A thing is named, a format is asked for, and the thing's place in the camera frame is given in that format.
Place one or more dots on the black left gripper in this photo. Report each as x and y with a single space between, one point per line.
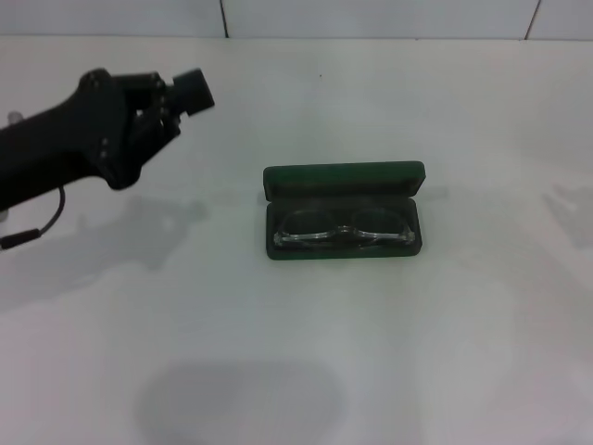
55 143

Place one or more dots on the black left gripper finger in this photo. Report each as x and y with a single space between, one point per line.
199 99

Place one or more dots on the green glasses case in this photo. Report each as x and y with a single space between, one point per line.
343 176

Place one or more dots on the clear white glasses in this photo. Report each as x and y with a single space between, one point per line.
343 234

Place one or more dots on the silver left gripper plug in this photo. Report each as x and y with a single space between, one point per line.
15 116

